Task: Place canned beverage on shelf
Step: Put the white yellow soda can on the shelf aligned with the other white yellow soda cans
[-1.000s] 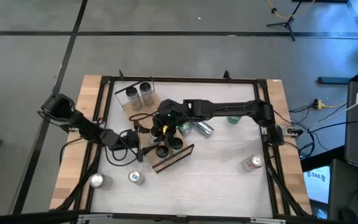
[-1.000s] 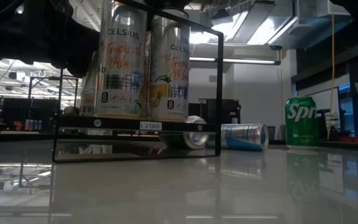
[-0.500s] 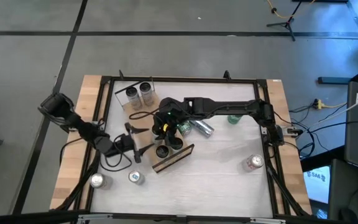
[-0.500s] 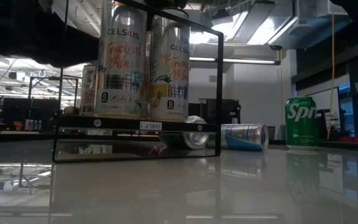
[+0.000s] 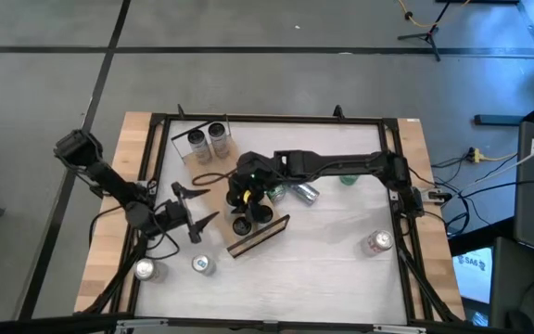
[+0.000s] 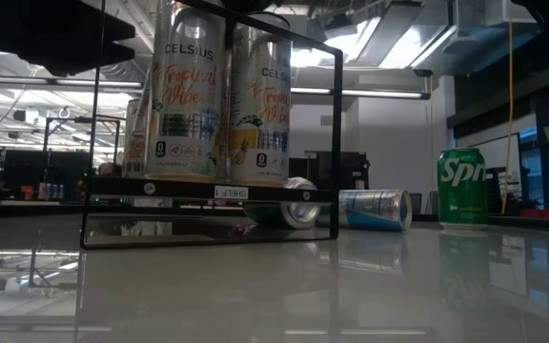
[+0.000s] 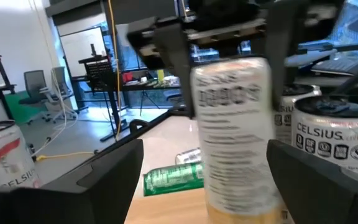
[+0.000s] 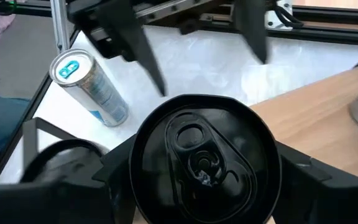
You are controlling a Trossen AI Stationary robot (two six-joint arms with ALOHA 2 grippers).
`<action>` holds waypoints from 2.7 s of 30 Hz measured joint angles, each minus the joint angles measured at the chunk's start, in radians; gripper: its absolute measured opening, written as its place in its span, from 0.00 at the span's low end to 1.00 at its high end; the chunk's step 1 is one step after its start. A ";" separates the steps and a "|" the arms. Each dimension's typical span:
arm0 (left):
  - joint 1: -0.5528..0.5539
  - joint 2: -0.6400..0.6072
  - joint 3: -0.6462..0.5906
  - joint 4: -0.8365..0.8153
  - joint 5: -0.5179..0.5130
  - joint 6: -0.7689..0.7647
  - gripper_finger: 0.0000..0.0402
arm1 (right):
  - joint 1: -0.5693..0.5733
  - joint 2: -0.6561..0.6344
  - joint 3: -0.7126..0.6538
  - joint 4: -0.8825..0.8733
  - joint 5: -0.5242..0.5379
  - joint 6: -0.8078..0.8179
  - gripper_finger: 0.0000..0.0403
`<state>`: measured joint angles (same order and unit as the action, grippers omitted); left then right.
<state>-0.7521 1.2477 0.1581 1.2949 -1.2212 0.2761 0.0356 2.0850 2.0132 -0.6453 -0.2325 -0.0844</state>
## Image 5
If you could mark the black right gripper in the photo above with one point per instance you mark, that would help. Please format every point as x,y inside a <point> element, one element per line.
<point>255,174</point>

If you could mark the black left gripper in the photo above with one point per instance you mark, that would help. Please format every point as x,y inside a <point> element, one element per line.
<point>170,215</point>

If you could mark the black-top Celsius can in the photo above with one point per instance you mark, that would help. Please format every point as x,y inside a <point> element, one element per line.
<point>217,131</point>
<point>266,214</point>
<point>196,137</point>
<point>241,226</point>

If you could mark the wooden tray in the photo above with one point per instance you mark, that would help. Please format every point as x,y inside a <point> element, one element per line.
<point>213,204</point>

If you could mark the silver blue slim can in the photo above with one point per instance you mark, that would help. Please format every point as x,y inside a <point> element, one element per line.
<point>306,192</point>

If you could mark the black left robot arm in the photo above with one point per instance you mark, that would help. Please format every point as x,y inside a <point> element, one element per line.
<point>109,181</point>

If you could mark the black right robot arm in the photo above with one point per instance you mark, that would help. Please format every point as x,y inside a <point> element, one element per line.
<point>341,162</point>

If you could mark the green soda can lying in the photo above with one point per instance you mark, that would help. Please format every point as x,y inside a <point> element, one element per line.
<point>276,193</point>

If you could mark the blue-tab silver-top can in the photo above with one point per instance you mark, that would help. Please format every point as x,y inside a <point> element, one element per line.
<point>203,263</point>

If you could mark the silver-top slim can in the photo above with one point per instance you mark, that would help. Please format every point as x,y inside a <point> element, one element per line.
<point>379,240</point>
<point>144,269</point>

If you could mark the green Sprite can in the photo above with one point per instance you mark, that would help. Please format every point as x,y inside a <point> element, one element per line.
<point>348,180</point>

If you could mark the black rig crossbar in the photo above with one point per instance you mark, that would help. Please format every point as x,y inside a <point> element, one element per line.
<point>63,325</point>

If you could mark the yellow power strip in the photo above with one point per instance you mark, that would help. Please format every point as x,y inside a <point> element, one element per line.
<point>475,156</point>

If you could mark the white SA6 sign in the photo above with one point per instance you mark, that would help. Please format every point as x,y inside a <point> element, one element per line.
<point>473,278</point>

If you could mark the black tripod stand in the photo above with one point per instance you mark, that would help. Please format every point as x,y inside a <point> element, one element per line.
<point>429,36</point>

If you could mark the black table foot bar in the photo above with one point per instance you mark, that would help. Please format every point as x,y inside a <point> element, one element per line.
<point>499,119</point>

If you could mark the black metal table frame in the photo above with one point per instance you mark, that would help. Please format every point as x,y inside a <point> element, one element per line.
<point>295,119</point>

